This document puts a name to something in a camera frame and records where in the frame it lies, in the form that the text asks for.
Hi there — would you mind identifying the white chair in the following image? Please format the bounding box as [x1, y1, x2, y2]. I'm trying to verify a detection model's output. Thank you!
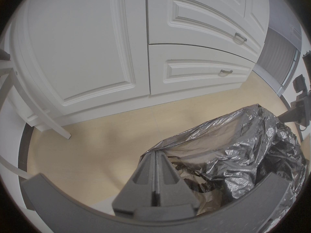
[0, 49, 72, 140]

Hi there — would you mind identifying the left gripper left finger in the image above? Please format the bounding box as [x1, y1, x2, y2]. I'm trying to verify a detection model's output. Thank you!
[112, 151, 157, 215]

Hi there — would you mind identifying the black plastic bag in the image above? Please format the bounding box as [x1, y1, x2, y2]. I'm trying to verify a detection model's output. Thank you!
[140, 103, 307, 227]

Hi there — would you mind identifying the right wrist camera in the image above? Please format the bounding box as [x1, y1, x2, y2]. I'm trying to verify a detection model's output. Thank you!
[293, 74, 306, 93]

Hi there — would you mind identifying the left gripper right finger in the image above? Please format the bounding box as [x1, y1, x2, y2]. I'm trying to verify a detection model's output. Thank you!
[155, 151, 200, 215]

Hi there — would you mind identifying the white wardrobe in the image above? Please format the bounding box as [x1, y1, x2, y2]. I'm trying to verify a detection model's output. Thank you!
[11, 0, 271, 127]

